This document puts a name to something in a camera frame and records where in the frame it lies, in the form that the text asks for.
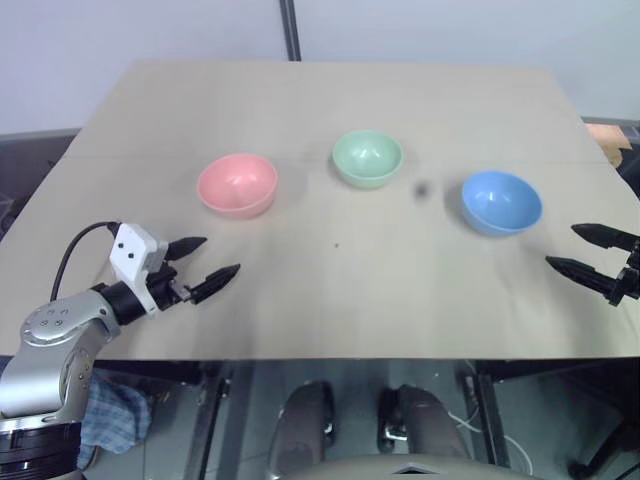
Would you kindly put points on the dark rounded left robot leg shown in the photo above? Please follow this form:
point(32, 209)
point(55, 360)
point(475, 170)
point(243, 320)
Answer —
point(300, 432)

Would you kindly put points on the dark rounded robot leg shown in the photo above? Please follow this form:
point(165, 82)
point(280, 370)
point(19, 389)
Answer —
point(300, 432)
point(430, 425)

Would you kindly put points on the pink bowl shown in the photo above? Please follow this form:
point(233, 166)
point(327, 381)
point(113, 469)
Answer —
point(237, 186)

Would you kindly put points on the blue bowl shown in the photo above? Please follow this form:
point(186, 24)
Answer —
point(501, 202)

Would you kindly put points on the dark vertical wall post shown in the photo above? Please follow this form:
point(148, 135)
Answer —
point(291, 30)

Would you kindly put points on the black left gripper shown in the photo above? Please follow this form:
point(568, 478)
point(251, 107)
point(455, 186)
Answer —
point(164, 289)

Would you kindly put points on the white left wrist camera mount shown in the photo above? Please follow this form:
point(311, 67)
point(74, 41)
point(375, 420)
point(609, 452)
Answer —
point(134, 252)

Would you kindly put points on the brown cardboard box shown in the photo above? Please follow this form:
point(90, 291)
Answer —
point(611, 140)

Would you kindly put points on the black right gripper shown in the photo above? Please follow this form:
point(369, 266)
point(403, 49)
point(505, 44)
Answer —
point(627, 280)

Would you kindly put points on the black table frame leg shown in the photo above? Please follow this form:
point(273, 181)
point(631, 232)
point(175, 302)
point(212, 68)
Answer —
point(212, 420)
point(487, 415)

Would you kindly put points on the blue checked cloth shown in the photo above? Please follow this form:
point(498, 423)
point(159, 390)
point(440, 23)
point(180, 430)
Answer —
point(117, 412)

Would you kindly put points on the dark rounded right robot leg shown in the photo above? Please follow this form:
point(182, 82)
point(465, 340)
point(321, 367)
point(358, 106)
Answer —
point(430, 425)

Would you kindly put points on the green bowl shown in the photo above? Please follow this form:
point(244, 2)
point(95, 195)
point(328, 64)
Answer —
point(367, 159)

